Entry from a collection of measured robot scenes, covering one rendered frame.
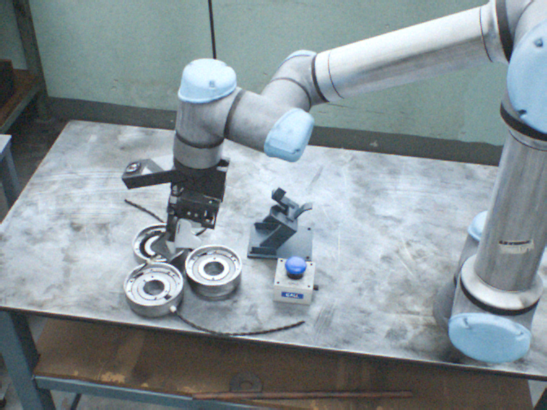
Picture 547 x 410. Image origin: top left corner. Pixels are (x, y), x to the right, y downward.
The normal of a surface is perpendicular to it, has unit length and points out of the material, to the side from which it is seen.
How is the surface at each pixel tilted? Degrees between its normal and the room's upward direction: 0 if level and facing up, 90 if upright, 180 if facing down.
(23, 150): 0
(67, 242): 0
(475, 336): 98
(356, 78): 86
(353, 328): 0
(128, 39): 90
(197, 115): 89
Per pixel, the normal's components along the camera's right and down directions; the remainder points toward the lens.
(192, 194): 0.20, -0.71
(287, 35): -0.12, 0.65
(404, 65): -0.36, 0.55
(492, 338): -0.32, 0.71
